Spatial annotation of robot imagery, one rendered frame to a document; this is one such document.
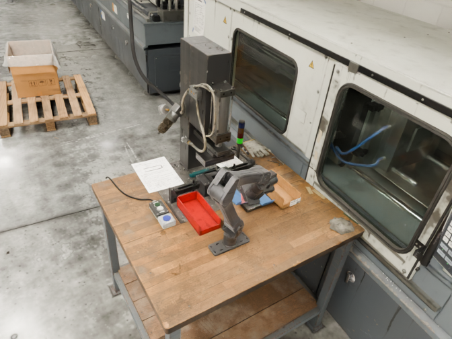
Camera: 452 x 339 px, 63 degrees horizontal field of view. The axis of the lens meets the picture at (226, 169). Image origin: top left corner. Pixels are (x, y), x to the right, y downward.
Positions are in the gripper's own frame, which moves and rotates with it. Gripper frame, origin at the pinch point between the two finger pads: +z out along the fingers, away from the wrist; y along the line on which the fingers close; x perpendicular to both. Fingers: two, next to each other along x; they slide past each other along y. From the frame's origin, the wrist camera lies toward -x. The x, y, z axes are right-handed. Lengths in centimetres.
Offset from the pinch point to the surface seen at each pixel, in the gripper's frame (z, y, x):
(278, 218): 4.5, -12.2, -19.3
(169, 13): 142, 295, -99
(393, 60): -69, 28, -61
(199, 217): 16.1, 2.1, 17.6
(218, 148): -2.3, 29.9, 3.0
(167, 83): 217, 252, -103
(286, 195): 8.9, 0.5, -34.2
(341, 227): -9, -28, -43
